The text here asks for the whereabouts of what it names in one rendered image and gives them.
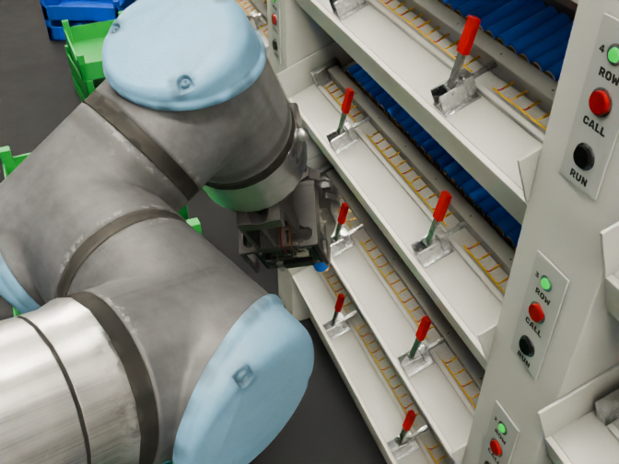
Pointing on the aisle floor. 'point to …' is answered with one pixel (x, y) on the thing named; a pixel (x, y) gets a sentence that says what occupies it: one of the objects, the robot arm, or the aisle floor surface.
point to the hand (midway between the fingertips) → (309, 232)
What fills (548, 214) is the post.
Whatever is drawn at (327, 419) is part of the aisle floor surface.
